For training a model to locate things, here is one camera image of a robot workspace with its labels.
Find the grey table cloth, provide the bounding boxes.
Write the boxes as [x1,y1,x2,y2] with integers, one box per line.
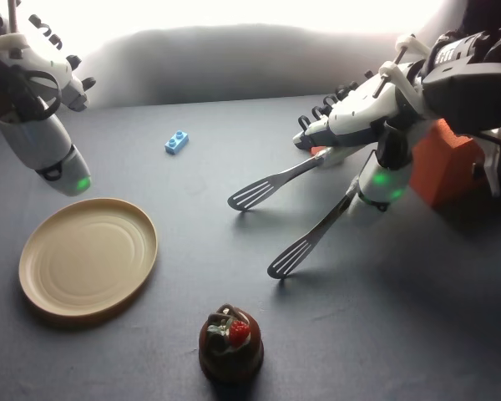
[0,94,501,401]

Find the metal tongs with white-wrapped handles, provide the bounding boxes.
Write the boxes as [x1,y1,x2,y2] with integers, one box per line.
[227,150,362,281]

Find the orange textured foam block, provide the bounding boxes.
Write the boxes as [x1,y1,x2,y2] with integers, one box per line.
[408,119,492,208]

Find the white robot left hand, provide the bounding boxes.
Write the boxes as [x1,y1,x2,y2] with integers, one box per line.
[0,14,97,197]

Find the beige round plate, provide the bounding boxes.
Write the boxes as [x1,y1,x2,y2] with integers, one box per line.
[18,197,158,325]

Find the light blue toy brick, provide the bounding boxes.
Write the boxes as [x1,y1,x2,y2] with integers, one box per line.
[164,130,190,155]

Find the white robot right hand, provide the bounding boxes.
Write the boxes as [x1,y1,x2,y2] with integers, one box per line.
[291,62,427,212]

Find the chocolate toy cake with strawberry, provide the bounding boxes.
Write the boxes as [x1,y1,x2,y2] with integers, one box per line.
[198,303,264,383]

